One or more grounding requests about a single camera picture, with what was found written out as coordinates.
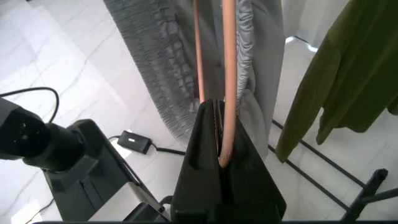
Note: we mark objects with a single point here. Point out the pale grey shorts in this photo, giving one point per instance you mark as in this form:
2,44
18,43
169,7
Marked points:
161,62

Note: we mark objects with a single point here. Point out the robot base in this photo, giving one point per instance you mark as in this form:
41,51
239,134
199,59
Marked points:
93,186

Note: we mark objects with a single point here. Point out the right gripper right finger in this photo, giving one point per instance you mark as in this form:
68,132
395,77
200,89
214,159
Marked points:
252,193

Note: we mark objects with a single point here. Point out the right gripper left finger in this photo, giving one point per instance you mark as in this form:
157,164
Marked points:
192,189

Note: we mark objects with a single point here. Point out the green long-sleeved shirt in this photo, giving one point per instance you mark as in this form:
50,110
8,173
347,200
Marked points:
357,77

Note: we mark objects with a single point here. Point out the black power adapter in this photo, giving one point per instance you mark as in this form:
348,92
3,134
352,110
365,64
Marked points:
133,143

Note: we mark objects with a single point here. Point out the black clothes rack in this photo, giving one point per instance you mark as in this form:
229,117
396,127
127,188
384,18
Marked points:
370,186

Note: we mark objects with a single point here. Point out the white curtain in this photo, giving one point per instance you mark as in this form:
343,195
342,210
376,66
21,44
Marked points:
311,18

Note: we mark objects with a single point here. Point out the pink clothes hanger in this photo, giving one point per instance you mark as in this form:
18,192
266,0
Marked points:
230,77

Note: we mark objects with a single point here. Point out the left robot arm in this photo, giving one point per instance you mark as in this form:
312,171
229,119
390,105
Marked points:
31,137

